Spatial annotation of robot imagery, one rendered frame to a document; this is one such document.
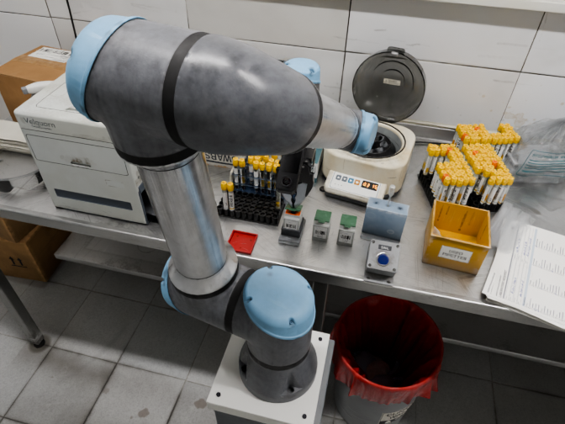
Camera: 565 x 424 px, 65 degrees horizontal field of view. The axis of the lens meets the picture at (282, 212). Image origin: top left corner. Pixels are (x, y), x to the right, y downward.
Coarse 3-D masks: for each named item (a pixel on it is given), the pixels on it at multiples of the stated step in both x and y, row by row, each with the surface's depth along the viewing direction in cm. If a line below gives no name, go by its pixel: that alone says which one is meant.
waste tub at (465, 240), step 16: (432, 208) 113; (448, 208) 112; (464, 208) 111; (432, 224) 105; (448, 224) 115; (464, 224) 114; (480, 224) 112; (432, 240) 104; (448, 240) 102; (464, 240) 115; (480, 240) 110; (432, 256) 107; (448, 256) 106; (464, 256) 104; (480, 256) 103; (464, 272) 107
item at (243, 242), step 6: (234, 234) 115; (240, 234) 115; (246, 234) 115; (252, 234) 115; (228, 240) 113; (234, 240) 114; (240, 240) 114; (246, 240) 114; (252, 240) 114; (234, 246) 112; (240, 246) 112; (246, 246) 112; (252, 246) 111; (240, 252) 111; (246, 252) 110
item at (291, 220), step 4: (288, 212) 111; (292, 212) 112; (296, 212) 111; (300, 212) 111; (284, 216) 111; (288, 216) 111; (292, 216) 110; (296, 216) 110; (300, 216) 111; (284, 220) 111; (288, 220) 111; (292, 220) 110; (296, 220) 110; (300, 220) 112; (284, 224) 112; (288, 224) 111; (292, 224) 111; (296, 224) 111; (300, 224) 114; (288, 228) 112; (292, 228) 112; (296, 228) 112
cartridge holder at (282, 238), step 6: (282, 228) 112; (300, 228) 113; (282, 234) 114; (288, 234) 113; (294, 234) 113; (300, 234) 114; (282, 240) 113; (288, 240) 113; (294, 240) 113; (300, 240) 114
